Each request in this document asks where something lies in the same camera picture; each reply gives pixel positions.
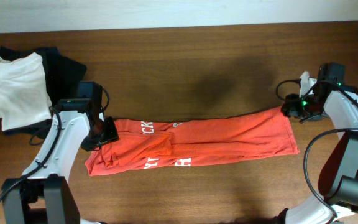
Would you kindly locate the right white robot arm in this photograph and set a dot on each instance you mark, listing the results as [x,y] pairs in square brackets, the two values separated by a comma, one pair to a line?
[337,192]

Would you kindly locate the orange t-shirt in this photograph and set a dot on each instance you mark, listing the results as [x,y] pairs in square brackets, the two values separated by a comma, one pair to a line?
[146,145]

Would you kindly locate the black folded garment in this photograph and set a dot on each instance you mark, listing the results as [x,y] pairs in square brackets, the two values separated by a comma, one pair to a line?
[62,77]

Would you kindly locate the white folded t-shirt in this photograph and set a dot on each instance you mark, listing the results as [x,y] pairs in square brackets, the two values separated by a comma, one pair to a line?
[24,100]

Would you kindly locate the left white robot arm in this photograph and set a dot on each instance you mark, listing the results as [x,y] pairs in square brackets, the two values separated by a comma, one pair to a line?
[41,194]

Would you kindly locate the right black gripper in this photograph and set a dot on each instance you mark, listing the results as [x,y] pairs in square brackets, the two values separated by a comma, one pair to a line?
[291,107]

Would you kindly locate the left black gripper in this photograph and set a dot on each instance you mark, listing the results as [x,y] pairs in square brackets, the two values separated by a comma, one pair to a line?
[109,130]

